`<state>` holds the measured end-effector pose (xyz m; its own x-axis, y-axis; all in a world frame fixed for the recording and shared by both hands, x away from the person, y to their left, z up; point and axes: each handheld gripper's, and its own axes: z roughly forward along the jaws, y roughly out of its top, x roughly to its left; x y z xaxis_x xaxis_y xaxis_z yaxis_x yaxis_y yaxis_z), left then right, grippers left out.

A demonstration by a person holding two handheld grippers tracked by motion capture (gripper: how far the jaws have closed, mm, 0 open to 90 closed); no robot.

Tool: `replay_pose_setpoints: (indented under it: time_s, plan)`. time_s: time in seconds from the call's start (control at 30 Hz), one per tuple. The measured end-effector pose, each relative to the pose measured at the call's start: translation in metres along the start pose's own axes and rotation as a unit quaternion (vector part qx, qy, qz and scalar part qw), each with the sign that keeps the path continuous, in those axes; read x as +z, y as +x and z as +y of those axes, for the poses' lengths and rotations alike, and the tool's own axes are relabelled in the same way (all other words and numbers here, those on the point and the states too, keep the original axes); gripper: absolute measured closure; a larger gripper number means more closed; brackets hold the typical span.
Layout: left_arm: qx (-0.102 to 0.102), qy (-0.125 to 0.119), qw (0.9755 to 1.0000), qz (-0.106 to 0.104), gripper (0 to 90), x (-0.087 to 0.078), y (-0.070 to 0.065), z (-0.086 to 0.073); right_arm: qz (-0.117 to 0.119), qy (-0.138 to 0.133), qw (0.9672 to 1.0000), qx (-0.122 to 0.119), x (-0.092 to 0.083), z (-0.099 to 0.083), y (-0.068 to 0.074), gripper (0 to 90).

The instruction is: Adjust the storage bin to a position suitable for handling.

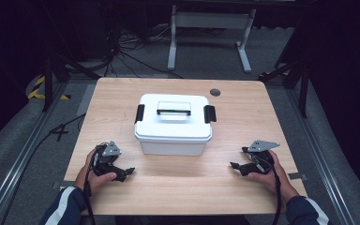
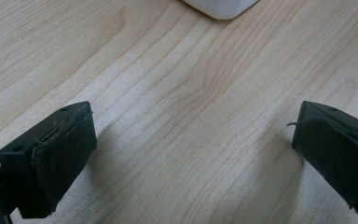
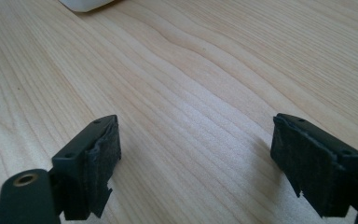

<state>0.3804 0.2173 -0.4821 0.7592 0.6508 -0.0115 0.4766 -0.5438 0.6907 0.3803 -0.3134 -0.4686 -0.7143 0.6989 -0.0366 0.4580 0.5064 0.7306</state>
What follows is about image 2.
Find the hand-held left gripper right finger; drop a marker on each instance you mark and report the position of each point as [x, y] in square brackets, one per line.
[338, 152]

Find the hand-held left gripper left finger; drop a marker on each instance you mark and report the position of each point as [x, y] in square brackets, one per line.
[52, 155]

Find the white container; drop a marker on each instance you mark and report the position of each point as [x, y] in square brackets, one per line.
[220, 7]

